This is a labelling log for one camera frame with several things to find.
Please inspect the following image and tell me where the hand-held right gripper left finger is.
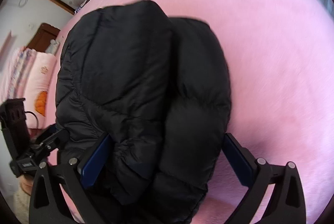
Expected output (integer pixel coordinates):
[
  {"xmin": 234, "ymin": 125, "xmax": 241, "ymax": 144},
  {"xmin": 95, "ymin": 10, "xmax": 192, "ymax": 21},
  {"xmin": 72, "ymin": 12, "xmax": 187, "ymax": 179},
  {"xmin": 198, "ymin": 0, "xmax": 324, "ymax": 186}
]
[{"xmin": 28, "ymin": 132, "xmax": 114, "ymax": 224}]

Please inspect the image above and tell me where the person's left hand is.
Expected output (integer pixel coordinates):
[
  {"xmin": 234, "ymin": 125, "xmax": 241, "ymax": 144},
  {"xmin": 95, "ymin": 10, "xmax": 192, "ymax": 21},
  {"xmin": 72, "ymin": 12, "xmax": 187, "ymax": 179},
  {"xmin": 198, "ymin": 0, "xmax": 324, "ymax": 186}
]
[{"xmin": 18, "ymin": 174, "xmax": 35, "ymax": 193}]

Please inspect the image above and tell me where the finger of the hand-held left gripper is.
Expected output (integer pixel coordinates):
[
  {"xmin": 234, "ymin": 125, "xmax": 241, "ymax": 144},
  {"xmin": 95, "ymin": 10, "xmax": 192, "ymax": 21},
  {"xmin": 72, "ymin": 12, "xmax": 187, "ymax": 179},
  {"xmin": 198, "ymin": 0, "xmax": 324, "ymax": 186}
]
[{"xmin": 31, "ymin": 124, "xmax": 70, "ymax": 152}]

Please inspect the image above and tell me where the black puffer jacket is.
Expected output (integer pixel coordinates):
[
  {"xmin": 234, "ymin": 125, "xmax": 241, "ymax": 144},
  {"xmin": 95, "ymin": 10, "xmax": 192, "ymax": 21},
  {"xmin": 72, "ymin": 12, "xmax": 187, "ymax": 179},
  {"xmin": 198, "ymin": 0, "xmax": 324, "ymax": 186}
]
[{"xmin": 55, "ymin": 0, "xmax": 233, "ymax": 224}]

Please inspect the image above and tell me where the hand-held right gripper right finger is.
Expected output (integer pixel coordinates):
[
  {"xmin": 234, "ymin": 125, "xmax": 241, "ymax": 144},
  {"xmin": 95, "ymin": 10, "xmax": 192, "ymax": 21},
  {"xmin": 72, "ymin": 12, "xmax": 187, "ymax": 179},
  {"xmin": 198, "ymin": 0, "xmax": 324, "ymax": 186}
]
[{"xmin": 222, "ymin": 132, "xmax": 307, "ymax": 224}]

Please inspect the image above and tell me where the black cable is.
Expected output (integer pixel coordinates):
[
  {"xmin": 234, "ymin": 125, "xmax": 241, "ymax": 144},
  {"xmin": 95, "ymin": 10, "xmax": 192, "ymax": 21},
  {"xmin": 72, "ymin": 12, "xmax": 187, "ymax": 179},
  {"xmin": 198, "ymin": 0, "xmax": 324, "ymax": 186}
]
[{"xmin": 24, "ymin": 110, "xmax": 40, "ymax": 128}]

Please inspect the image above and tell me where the brown wooden headboard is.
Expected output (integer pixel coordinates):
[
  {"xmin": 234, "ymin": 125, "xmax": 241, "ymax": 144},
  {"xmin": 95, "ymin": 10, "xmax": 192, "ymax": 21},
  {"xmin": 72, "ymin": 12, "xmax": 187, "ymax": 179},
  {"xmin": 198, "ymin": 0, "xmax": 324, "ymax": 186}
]
[{"xmin": 27, "ymin": 22, "xmax": 62, "ymax": 51}]

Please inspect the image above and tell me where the person's left forearm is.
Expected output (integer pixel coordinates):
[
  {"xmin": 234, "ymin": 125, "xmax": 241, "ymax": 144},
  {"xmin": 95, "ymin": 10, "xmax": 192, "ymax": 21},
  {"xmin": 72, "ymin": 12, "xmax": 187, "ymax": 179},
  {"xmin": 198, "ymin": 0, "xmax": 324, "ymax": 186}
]
[{"xmin": 12, "ymin": 187, "xmax": 34, "ymax": 222}]

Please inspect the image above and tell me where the small white object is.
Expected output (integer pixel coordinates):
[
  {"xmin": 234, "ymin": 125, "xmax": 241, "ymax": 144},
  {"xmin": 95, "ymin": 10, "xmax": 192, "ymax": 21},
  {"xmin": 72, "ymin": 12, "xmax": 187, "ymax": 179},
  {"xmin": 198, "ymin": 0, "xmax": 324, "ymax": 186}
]
[{"xmin": 46, "ymin": 39, "xmax": 60, "ymax": 55}]

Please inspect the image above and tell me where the pink bed sheet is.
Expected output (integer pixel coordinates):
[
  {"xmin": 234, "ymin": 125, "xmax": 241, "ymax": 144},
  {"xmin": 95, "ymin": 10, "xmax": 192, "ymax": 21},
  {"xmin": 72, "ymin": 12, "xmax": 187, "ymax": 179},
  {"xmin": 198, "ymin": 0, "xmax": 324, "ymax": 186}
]
[{"xmin": 49, "ymin": 0, "xmax": 334, "ymax": 224}]

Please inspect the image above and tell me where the pink patterned pillow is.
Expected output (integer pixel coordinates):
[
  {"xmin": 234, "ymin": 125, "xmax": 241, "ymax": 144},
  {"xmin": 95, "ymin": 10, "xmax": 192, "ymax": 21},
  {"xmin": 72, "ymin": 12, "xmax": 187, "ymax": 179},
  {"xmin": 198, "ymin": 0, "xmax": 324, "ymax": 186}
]
[{"xmin": 33, "ymin": 53, "xmax": 58, "ymax": 118}]

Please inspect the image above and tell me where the striped folded quilt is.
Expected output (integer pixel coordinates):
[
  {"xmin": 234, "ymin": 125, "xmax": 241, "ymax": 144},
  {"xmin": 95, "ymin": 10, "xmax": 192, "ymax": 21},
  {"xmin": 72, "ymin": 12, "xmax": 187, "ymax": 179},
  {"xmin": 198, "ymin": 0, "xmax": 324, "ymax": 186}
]
[{"xmin": 6, "ymin": 46, "xmax": 37, "ymax": 100}]

